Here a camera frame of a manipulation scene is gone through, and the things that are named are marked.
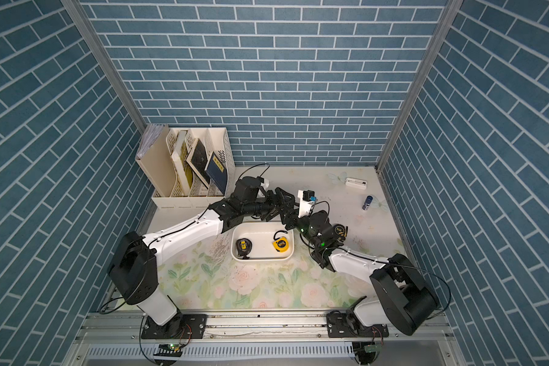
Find papers in folder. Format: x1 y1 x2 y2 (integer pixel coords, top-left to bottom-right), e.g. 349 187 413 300
136 124 166 160

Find dark blue booklet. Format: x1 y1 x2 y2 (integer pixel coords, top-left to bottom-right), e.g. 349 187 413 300
205 152 228 195

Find black yellow tape measure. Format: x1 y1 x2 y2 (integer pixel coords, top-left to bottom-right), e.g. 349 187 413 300
236 238 253 259

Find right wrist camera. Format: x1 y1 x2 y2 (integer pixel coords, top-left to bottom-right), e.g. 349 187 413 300
297 190 317 218

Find white book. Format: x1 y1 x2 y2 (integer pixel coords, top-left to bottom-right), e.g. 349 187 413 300
170 131 194 196

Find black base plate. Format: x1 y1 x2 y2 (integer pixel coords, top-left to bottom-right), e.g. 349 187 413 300
326 310 389 339
140 314 208 341

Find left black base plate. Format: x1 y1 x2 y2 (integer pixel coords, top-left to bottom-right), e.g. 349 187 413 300
140 314 208 341

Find white oval storage box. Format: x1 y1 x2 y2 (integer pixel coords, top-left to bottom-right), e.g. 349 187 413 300
230 221 294 263

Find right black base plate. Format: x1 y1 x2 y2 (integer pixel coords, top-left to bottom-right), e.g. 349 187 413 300
326 310 389 339

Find aluminium rail frame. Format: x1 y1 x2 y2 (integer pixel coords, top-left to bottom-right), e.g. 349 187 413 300
63 310 465 365

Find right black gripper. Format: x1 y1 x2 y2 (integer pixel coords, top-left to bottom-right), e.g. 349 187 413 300
281 201 321 251

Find small blue bottle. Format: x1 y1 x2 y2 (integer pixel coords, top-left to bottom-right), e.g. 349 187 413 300
362 195 374 210

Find black cover book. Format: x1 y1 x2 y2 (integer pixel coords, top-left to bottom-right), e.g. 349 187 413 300
186 138 210 188

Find white rectangular remote box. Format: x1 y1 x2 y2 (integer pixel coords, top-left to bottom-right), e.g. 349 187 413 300
345 177 368 190

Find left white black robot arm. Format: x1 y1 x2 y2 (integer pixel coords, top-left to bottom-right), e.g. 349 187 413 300
108 177 303 326

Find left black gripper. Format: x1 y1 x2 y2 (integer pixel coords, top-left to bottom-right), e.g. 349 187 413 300
240 188 295 222

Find cream file organizer rack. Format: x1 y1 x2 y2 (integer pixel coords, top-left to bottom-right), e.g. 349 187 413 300
136 124 236 209

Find green circuit board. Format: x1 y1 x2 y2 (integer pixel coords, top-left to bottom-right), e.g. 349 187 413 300
153 344 183 358

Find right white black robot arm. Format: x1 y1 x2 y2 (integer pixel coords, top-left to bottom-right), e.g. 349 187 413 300
281 210 439 336

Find floral table mat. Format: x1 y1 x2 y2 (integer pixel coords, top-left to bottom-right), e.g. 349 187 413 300
158 166 406 310

